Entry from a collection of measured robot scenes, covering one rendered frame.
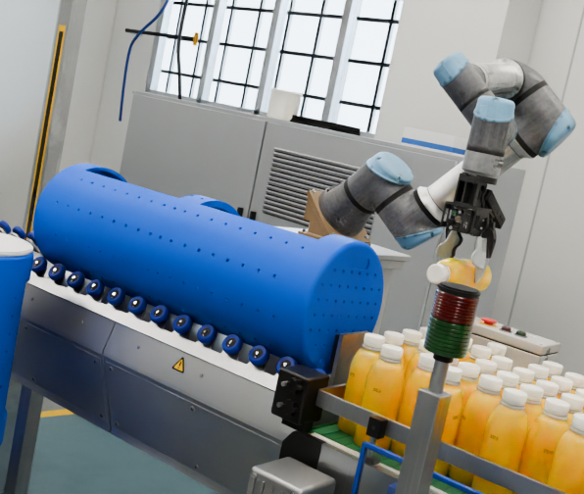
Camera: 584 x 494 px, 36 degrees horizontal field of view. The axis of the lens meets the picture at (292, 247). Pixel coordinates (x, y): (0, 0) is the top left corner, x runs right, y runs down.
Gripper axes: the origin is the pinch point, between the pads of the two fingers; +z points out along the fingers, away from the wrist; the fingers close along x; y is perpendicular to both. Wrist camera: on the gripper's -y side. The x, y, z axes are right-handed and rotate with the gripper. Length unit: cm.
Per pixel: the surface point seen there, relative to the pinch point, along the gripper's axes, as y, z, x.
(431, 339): 51, 4, 22
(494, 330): -12.2, 11.6, 4.4
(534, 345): -12.0, 11.9, 13.7
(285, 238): 20.1, 0.6, -30.5
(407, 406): 26.4, 22.1, 8.2
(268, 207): -156, 16, -177
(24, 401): 7, 69, -120
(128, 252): 26, 13, -69
